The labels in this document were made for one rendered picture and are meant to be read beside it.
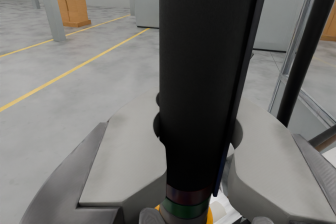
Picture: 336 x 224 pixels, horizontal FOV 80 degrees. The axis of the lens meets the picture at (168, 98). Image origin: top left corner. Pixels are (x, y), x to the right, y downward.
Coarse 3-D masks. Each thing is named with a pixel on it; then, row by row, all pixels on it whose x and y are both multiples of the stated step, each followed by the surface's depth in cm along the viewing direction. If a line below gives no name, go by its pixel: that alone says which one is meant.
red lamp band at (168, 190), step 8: (168, 184) 11; (168, 192) 11; (176, 192) 11; (184, 192) 11; (192, 192) 11; (200, 192) 11; (208, 192) 11; (176, 200) 11; (184, 200) 11; (192, 200) 11; (200, 200) 11
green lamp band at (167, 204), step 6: (210, 198) 12; (168, 204) 12; (174, 204) 11; (198, 204) 11; (204, 204) 12; (168, 210) 12; (174, 210) 12; (180, 210) 11; (186, 210) 11; (192, 210) 11; (198, 210) 12; (204, 210) 12; (180, 216) 12; (186, 216) 12; (192, 216) 12
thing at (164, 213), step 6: (162, 210) 13; (162, 216) 13; (168, 216) 12; (174, 216) 12; (198, 216) 12; (204, 216) 13; (168, 222) 13; (174, 222) 12; (180, 222) 12; (186, 222) 12; (192, 222) 12; (198, 222) 12
